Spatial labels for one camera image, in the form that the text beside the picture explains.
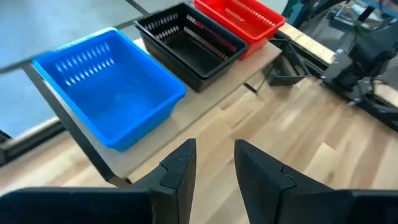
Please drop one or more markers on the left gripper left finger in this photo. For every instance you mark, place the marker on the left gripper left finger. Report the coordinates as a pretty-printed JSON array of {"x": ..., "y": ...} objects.
[{"x": 174, "y": 186}]

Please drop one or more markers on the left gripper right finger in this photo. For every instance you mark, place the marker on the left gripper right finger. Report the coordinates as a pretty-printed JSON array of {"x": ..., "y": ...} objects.
[{"x": 264, "y": 186}]

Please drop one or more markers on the red slotted plastic basket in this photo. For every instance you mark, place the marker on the red slotted plastic basket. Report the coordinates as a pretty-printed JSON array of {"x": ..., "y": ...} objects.
[{"x": 248, "y": 21}]

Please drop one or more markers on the blue slotted plastic basket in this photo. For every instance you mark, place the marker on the blue slotted plastic basket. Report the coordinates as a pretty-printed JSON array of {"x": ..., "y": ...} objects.
[{"x": 118, "y": 90}]

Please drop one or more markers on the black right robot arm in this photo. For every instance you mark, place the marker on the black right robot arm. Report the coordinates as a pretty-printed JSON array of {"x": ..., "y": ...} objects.
[{"x": 376, "y": 49}]

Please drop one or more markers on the black table edge rail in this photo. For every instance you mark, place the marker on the black table edge rail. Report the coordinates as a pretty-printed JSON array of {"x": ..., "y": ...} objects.
[{"x": 31, "y": 144}]

